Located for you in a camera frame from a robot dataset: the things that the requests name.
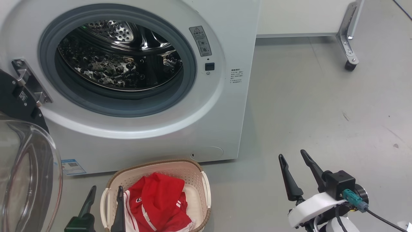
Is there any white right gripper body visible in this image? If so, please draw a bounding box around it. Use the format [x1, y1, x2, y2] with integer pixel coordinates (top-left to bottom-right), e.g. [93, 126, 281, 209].
[287, 192, 348, 228]

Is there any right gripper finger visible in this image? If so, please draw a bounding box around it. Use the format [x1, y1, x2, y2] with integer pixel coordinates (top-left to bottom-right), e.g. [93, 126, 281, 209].
[300, 150, 327, 193]
[278, 154, 304, 202]

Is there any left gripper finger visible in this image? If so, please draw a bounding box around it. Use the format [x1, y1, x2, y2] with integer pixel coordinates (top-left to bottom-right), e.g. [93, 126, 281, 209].
[79, 185, 97, 219]
[110, 186, 126, 232]

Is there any red and white garment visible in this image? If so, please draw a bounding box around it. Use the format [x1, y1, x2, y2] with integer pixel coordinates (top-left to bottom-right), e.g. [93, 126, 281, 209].
[124, 172, 196, 232]

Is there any round glass washer door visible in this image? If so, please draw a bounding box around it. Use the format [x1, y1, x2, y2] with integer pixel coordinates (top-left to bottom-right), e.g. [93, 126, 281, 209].
[0, 69, 63, 232]

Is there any cream perforated laundry basket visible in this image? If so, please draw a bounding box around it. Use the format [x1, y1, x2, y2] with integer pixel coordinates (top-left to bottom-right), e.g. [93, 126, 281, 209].
[100, 159, 212, 232]

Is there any white front-load washing machine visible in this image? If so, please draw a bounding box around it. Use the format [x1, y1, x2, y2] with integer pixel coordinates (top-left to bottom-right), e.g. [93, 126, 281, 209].
[0, 0, 262, 176]

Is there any blue energy label sticker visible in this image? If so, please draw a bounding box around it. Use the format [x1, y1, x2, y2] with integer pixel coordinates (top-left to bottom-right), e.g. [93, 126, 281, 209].
[61, 159, 87, 176]

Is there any metal stand leg with caster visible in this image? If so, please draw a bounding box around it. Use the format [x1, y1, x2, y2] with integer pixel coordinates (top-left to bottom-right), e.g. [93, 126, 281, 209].
[336, 0, 366, 72]

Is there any white partition panel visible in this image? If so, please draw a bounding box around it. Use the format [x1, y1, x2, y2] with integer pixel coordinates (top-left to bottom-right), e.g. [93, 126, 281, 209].
[257, 0, 354, 38]

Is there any grey warning sticker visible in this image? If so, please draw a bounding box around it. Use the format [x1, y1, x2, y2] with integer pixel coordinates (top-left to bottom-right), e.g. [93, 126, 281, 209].
[189, 26, 212, 57]

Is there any black cable with teal plug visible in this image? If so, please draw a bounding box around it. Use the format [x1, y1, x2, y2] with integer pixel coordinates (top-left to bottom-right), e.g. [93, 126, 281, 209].
[335, 189, 409, 232]

